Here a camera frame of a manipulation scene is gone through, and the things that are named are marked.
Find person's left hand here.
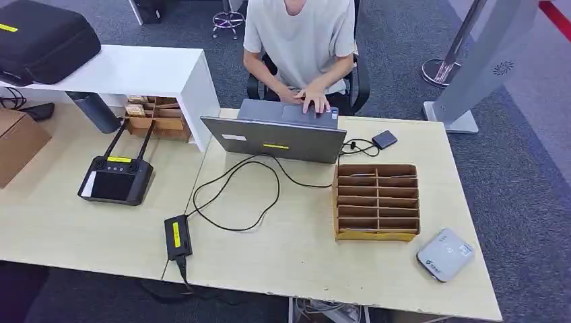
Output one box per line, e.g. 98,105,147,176
295,82,331,115

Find person's right hand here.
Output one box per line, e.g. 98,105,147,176
276,87,305,105

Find black office chair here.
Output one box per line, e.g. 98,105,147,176
246,0,371,117

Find grey laptop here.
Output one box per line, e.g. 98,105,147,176
200,98,348,165

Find person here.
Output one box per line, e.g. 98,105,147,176
242,0,356,115

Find small black external drive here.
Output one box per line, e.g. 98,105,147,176
371,129,399,150

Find chrome stool base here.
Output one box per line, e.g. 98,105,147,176
211,0,247,40

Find wooden box with compartments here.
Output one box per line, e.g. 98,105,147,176
124,94,193,143

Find white desk shelf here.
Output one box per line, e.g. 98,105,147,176
0,44,222,153

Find slotted wooden card box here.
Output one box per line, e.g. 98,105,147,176
332,164,421,243

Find black cabinet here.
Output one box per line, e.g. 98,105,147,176
128,0,166,26

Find grey kiosk stand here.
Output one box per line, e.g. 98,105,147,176
422,0,541,135

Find black power adapter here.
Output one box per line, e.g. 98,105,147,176
164,215,193,262

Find dark grey cylinder bottle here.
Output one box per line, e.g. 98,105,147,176
65,91,122,135

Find black remote controller with antennas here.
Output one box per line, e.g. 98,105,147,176
77,119,155,207

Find black carrying case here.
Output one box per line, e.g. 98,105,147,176
0,0,102,87

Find brown cardboard box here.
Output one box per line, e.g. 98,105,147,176
0,108,53,190

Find thin black drive cable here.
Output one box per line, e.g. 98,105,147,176
341,138,381,157

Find black laptop power cable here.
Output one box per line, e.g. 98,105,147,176
183,153,341,233

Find chrome stanchion post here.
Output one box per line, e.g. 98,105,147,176
421,0,487,89

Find black mains cord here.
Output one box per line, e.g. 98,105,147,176
141,255,193,301

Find white cables under desk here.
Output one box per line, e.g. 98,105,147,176
294,297,371,323

